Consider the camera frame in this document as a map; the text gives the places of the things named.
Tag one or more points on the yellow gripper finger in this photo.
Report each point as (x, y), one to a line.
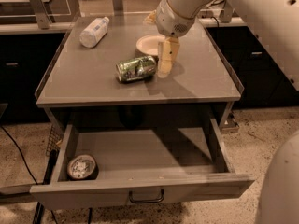
(167, 54)
(151, 18)

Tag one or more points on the black drawer handle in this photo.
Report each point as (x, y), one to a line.
(144, 198)

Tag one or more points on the open grey top drawer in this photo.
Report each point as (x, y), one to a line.
(189, 164)

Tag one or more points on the crushed green soda can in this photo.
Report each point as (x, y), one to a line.
(136, 69)

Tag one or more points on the clear plastic water bottle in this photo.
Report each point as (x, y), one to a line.
(94, 32)

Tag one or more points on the grey metal post right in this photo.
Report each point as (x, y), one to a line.
(226, 13)

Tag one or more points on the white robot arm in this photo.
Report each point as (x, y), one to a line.
(275, 22)

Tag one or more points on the round tin in drawer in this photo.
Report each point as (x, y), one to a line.
(82, 167)

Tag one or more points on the grey metal post left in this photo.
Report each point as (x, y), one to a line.
(42, 18)

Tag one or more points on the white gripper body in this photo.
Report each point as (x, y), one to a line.
(170, 20)

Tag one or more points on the grey cabinet with top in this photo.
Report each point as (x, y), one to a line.
(112, 73)

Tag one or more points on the white paper bowl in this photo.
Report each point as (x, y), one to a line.
(148, 44)

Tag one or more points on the wire mesh basket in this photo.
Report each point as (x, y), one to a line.
(54, 141)

